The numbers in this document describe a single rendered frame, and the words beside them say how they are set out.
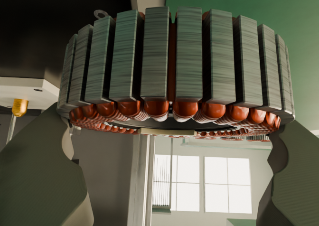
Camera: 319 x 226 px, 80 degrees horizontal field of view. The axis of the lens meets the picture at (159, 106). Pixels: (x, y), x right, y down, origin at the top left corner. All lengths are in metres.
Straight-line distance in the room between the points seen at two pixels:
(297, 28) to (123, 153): 0.48
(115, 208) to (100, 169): 0.11
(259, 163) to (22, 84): 7.52
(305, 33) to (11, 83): 0.32
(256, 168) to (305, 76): 7.31
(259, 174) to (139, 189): 7.30
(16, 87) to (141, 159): 0.24
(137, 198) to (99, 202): 0.20
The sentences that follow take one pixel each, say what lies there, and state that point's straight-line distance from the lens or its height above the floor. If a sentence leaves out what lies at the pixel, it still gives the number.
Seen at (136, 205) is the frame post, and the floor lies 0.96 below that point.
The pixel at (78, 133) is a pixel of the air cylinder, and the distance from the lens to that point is 0.49.
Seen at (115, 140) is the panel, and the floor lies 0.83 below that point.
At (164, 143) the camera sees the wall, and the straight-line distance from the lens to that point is 6.72.
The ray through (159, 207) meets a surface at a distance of 4.02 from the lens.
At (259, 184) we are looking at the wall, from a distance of 7.66.
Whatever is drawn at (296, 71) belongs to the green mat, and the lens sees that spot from 0.29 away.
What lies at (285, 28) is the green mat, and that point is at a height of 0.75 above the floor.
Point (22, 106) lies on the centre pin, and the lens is 0.37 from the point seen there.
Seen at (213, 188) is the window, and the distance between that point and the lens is 7.10.
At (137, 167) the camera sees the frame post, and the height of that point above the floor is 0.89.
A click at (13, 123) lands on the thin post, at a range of 0.47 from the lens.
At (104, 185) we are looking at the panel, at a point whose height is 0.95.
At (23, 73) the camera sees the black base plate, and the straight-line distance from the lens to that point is 0.28.
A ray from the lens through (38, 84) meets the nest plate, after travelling 0.28.
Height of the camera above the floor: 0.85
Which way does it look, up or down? 13 degrees down
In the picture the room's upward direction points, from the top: 177 degrees counter-clockwise
